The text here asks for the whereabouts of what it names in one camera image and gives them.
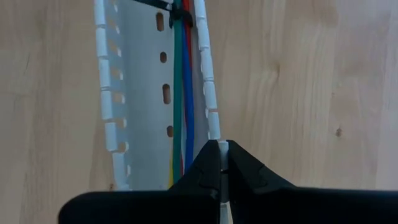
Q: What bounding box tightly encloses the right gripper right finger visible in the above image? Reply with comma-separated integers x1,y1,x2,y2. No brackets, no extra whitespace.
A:
226,139,398,224

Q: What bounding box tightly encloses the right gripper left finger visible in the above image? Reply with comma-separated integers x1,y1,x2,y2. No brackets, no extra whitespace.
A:
58,139,222,224

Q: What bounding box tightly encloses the yellow jumper wire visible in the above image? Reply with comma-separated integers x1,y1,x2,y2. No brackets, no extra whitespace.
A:
167,158,175,189

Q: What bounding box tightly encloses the bundle of coloured wires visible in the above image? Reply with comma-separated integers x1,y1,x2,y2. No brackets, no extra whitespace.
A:
180,0,194,177
182,18,195,174

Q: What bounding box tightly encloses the white slotted cable duct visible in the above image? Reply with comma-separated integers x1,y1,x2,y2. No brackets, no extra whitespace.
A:
93,0,231,224

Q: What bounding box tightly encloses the green jumper wire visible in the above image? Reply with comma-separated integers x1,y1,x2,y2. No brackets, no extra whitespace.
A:
172,0,184,184

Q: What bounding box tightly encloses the black zip tie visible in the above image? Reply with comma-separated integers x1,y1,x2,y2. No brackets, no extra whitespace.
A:
132,0,194,29

